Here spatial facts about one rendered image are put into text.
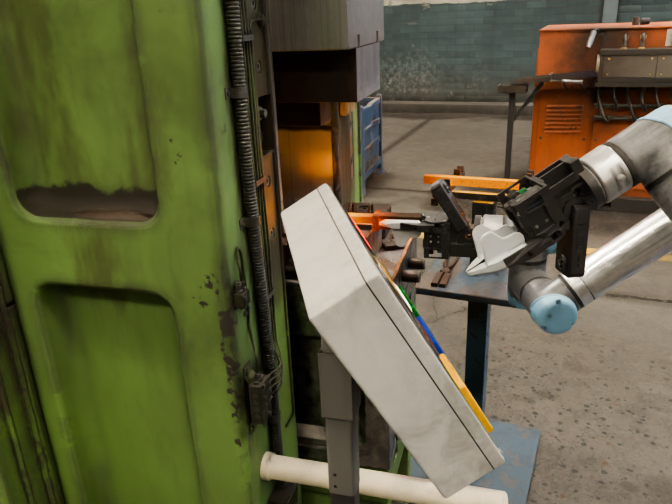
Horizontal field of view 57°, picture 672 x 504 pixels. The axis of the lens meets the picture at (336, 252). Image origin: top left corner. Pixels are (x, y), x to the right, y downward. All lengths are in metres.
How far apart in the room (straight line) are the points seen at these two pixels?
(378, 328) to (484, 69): 8.38
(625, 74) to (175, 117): 3.91
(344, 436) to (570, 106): 4.10
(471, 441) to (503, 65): 8.30
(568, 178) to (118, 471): 1.05
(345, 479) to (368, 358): 0.32
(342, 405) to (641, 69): 4.00
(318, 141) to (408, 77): 7.59
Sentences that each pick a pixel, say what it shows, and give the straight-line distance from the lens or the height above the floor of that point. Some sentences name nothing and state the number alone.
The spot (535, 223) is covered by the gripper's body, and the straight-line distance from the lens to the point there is 0.90.
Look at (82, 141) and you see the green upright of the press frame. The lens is 1.12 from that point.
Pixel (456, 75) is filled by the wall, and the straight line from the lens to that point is 8.99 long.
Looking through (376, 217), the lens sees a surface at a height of 1.02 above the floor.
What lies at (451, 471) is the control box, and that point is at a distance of 0.72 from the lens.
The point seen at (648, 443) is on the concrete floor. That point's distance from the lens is 2.48.
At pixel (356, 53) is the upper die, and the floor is 1.36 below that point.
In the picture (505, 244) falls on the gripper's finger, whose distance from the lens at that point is 0.91.
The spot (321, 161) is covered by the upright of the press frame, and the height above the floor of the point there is 1.07.
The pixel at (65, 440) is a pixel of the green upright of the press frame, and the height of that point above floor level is 0.66.
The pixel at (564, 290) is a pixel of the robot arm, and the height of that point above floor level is 0.93.
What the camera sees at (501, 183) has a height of 0.96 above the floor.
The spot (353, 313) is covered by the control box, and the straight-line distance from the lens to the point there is 0.59.
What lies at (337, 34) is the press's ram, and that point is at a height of 1.39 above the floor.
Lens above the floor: 1.43
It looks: 21 degrees down
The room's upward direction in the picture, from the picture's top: 2 degrees counter-clockwise
